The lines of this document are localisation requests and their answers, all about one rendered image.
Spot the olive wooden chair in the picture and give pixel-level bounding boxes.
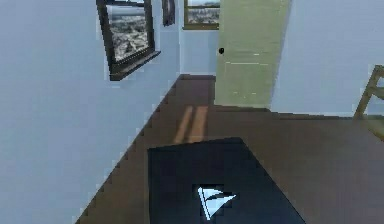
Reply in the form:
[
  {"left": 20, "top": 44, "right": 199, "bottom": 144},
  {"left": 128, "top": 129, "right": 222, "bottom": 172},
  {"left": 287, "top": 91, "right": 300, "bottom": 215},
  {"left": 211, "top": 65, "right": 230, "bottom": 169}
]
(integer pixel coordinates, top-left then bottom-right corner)
[{"left": 353, "top": 64, "right": 384, "bottom": 142}]

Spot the black framed window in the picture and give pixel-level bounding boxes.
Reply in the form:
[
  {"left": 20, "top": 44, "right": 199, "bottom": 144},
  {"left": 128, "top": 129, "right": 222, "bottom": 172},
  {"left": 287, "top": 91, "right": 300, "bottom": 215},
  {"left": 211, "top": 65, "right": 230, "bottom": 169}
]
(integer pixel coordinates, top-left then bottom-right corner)
[{"left": 95, "top": 0, "right": 162, "bottom": 82}]

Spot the pale green room door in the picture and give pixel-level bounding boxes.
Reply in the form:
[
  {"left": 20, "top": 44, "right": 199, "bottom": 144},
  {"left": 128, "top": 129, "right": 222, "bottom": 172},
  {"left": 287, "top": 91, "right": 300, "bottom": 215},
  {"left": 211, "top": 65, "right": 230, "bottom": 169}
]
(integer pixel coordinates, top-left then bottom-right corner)
[{"left": 214, "top": 0, "right": 292, "bottom": 110}]

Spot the white folded paper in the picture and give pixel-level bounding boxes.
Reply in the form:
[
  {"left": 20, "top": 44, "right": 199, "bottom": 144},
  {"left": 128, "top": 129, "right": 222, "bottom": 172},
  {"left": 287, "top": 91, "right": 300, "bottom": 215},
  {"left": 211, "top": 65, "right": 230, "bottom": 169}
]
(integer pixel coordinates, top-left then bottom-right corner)
[{"left": 197, "top": 186, "right": 237, "bottom": 221}]

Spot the dark framed wall picture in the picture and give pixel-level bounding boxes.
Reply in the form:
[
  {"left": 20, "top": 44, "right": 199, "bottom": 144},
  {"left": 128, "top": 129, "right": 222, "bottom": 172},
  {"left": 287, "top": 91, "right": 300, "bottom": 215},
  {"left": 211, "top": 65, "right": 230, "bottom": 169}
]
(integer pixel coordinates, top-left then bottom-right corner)
[{"left": 161, "top": 0, "right": 176, "bottom": 27}]

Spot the brown framed window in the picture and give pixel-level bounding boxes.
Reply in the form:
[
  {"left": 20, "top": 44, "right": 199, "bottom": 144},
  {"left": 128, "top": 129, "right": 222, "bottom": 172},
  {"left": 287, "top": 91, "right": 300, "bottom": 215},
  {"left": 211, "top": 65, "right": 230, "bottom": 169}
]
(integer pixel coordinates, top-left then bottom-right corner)
[{"left": 183, "top": 0, "right": 221, "bottom": 31}]

